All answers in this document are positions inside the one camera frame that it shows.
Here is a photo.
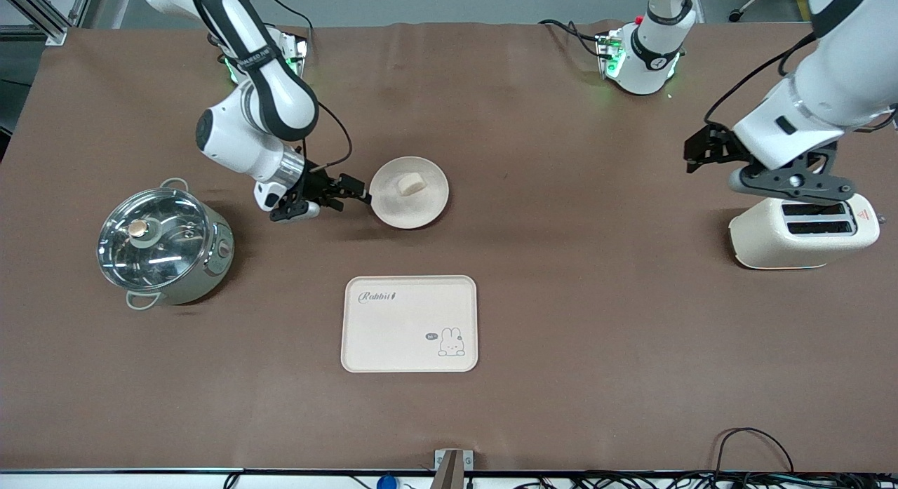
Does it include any cream round plate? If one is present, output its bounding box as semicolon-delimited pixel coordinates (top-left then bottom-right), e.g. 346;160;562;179
369;156;450;230

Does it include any cream two-slot toaster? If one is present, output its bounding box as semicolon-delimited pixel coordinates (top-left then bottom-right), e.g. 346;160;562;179
730;194;881;270

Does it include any black chair caster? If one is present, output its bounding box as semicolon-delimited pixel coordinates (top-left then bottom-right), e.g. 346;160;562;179
730;0;779;23

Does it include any cream rabbit print tray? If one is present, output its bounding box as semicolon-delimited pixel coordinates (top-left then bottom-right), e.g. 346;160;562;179
341;275;479;373

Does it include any glass pot lid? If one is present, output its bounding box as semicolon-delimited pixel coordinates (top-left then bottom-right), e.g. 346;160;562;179
97;189;211;292

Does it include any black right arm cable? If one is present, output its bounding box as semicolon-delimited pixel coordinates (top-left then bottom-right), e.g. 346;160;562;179
302;102;353;173

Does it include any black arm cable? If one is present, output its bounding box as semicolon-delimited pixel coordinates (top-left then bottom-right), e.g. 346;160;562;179
705;33;818;125
302;102;353;173

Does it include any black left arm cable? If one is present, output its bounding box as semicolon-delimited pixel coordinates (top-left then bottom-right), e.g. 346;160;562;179
705;33;818;125

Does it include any steel pot with grey handles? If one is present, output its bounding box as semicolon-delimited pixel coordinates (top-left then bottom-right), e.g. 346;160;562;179
96;178;236;311

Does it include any black base power cable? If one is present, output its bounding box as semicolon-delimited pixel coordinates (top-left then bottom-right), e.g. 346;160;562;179
539;19;605;58

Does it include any black looped cable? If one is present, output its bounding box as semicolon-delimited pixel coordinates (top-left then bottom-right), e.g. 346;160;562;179
716;427;795;476

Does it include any metal table edge bracket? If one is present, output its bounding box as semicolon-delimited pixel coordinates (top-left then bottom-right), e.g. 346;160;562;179
434;449;474;489

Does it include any black cable bundle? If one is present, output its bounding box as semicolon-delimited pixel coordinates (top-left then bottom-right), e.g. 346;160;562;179
505;471;898;489

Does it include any aluminium frame profile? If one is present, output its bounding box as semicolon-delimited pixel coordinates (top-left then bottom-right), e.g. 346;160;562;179
0;0;95;46

